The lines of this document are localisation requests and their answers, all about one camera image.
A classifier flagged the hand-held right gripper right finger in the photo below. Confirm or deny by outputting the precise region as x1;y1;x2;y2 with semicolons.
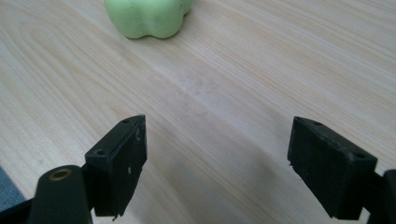
287;116;378;221

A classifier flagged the green toy bell pepper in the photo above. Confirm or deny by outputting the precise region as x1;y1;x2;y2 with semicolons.
104;0;194;40

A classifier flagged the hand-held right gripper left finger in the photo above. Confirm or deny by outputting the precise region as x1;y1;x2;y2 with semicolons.
84;114;148;221

